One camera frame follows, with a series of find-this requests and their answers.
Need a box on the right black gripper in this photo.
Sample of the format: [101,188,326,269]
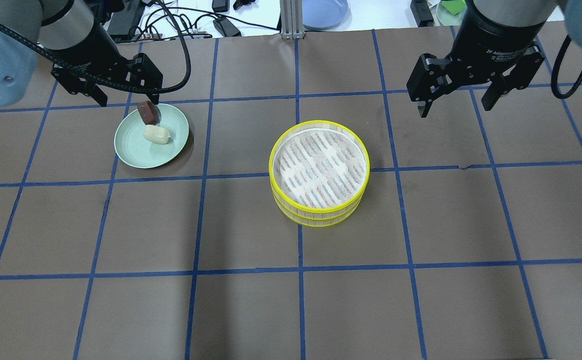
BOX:
[406,13,545,118]

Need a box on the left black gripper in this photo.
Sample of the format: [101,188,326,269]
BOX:
[51,23,164,108]

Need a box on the brown bun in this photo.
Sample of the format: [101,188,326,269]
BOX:
[137,100,160,126]

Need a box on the white bun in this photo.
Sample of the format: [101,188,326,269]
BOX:
[143,124,171,145]

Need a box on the yellow steamer layer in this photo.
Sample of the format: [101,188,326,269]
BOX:
[268,120,371,218]
[272,191,362,228]

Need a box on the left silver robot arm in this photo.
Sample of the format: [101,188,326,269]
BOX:
[0,0,163,107]

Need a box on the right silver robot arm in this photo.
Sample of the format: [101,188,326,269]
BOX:
[406,0,582,118]

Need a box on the light green plate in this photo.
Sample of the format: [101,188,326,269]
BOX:
[113,104,190,169]

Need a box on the green plate with block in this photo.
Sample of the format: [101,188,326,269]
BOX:
[435,0,468,27]

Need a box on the black power adapter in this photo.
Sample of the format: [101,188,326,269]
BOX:
[212,17,242,38]

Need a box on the blue plate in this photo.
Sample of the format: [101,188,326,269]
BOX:
[302,0,349,31]

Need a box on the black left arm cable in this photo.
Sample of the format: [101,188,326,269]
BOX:
[0,0,192,96]

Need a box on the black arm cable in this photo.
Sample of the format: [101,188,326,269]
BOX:
[551,35,582,100]
[0,0,192,96]

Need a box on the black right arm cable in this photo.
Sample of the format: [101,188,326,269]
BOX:
[551,35,582,100]

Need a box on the aluminium frame post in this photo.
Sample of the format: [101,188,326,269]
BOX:
[279,0,305,40]

